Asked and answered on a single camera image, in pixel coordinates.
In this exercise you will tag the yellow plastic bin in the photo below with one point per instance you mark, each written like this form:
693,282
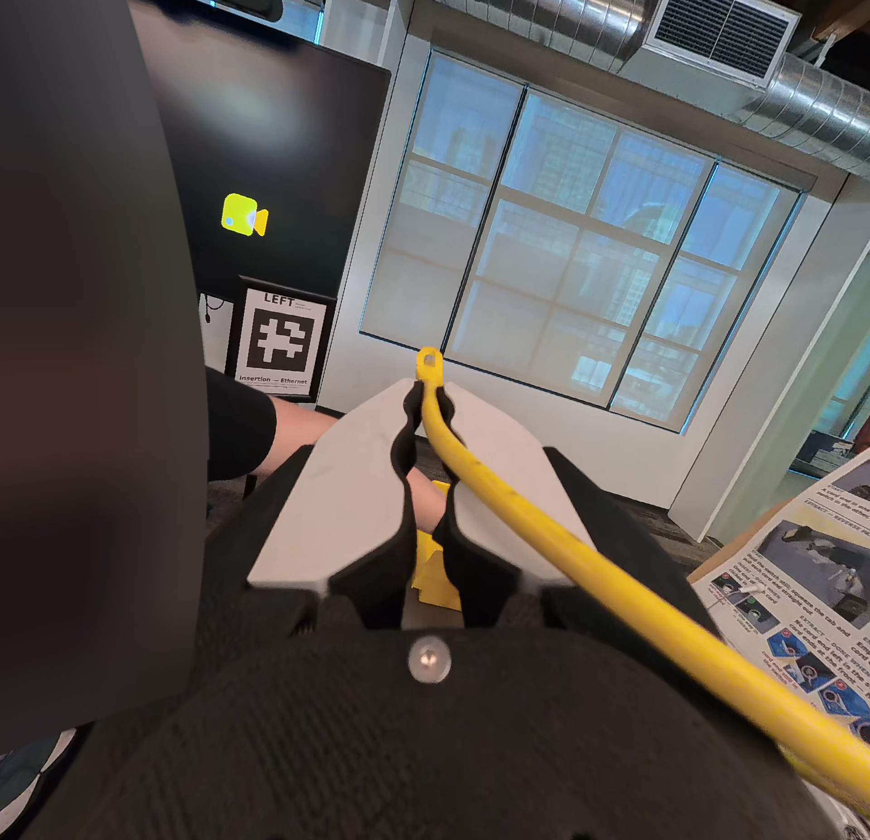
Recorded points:
431,575

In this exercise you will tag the wooden board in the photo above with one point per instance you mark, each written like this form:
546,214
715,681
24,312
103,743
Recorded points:
737,541

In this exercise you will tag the person's left forearm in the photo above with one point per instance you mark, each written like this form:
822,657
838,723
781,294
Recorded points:
306,425

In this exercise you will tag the printed instruction sheet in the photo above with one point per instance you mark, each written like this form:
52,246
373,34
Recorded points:
802,582

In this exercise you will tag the black framed tag sign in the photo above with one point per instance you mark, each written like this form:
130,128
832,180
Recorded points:
282,337

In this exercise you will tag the teal and white shoe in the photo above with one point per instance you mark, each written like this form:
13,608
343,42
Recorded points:
27,772

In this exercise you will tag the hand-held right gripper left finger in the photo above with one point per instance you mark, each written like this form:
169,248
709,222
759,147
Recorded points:
340,507

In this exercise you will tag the white air vent grille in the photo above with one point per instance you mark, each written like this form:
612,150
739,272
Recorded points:
720,24

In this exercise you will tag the black monitor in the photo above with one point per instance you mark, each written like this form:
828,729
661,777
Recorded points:
272,140

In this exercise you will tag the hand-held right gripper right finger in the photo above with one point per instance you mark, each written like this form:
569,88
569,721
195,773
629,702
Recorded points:
496,548

